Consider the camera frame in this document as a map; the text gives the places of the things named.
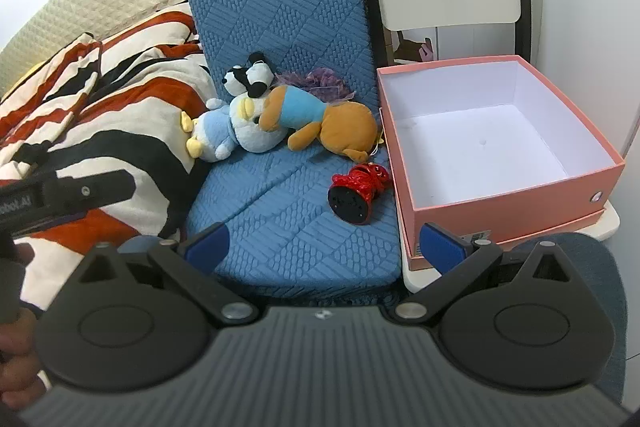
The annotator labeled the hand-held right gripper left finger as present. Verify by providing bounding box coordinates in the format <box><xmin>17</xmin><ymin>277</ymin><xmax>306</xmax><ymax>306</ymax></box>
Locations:
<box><xmin>75</xmin><ymin>223</ymin><xmax>258</xmax><ymax>323</ymax></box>

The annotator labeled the red glossy figurine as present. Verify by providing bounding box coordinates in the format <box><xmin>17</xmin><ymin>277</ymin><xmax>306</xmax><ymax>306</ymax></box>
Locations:
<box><xmin>327</xmin><ymin>163</ymin><xmax>392</xmax><ymax>225</ymax></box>

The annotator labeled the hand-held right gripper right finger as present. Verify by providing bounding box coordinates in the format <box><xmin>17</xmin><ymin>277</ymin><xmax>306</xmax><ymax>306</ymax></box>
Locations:
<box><xmin>387</xmin><ymin>222</ymin><xmax>576</xmax><ymax>323</ymax></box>

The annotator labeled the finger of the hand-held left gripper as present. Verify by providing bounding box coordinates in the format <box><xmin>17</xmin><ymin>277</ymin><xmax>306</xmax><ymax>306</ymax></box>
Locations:
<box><xmin>56</xmin><ymin>170</ymin><xmax>137</xmax><ymax>214</ymax></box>

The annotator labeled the red black striped blanket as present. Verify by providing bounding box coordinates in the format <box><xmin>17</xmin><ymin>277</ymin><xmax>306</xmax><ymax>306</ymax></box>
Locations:
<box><xmin>0</xmin><ymin>9</ymin><xmax>218</xmax><ymax>308</ymax></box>

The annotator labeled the purple scrunchie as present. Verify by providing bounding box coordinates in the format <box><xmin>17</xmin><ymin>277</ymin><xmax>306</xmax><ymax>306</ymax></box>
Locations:
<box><xmin>276</xmin><ymin>68</ymin><xmax>357</xmax><ymax>104</ymax></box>

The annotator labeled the black white dog plush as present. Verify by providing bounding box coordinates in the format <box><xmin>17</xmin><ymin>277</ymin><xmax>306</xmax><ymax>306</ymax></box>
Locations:
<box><xmin>221</xmin><ymin>52</ymin><xmax>276</xmax><ymax>99</ymax></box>

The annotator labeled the blue quilted floor chair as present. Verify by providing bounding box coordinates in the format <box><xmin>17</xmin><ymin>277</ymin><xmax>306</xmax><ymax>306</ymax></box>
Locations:
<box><xmin>174</xmin><ymin>0</ymin><xmax>403</xmax><ymax>300</ymax></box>

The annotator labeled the person's left hand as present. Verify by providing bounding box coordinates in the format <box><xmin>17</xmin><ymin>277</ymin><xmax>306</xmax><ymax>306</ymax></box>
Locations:
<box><xmin>0</xmin><ymin>242</ymin><xmax>49</xmax><ymax>408</ymax></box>

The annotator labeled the blue white penguin plush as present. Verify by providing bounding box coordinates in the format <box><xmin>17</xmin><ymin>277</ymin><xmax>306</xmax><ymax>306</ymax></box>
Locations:
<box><xmin>181</xmin><ymin>93</ymin><xmax>286</xmax><ymax>162</ymax></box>

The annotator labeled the brown dog plush blue shirt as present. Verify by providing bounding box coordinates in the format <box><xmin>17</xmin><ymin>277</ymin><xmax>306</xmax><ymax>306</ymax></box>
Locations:
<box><xmin>252</xmin><ymin>86</ymin><xmax>379</xmax><ymax>162</ymax></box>

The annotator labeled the pink cardboard box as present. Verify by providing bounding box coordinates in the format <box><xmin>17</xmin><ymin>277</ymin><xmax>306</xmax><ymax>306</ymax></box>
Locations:
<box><xmin>376</xmin><ymin>54</ymin><xmax>626</xmax><ymax>253</ymax></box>

